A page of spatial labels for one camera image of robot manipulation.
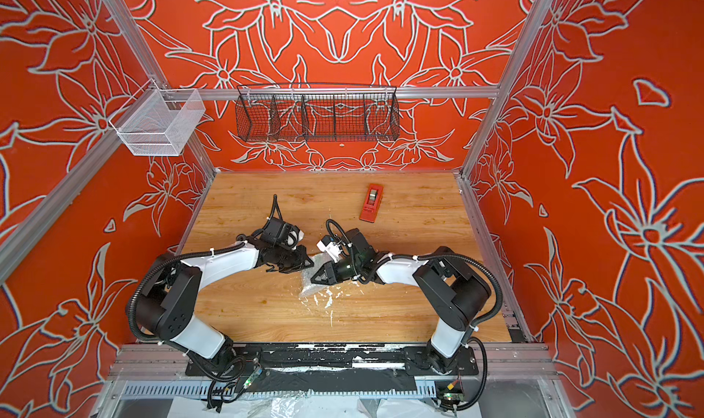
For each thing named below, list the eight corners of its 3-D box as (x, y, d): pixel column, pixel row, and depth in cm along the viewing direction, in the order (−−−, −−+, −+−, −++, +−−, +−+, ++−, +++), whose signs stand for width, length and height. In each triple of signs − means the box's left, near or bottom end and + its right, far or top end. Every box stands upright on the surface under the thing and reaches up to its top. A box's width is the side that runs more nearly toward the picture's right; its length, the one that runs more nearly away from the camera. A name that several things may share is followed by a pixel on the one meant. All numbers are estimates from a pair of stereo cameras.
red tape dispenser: (360, 220, 105) (360, 209, 100) (367, 193, 114) (368, 183, 109) (376, 223, 104) (377, 213, 99) (382, 196, 113) (383, 185, 108)
